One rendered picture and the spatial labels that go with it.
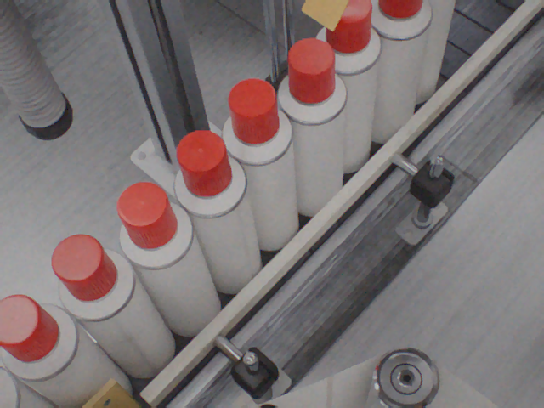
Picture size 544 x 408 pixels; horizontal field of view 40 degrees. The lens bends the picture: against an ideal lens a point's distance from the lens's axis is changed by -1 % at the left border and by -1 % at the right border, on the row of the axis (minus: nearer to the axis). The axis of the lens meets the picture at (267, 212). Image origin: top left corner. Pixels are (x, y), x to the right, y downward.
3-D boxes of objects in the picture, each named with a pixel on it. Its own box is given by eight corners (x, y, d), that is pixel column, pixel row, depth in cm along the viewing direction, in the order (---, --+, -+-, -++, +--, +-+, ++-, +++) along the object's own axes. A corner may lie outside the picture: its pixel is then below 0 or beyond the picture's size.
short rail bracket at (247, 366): (262, 417, 66) (251, 386, 55) (212, 371, 68) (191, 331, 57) (286, 391, 67) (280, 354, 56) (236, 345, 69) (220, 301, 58)
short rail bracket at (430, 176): (424, 240, 72) (442, 180, 61) (399, 222, 73) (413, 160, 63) (444, 218, 73) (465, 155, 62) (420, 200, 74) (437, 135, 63)
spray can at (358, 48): (336, 186, 70) (340, 45, 51) (304, 147, 72) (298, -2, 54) (381, 159, 71) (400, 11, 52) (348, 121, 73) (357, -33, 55)
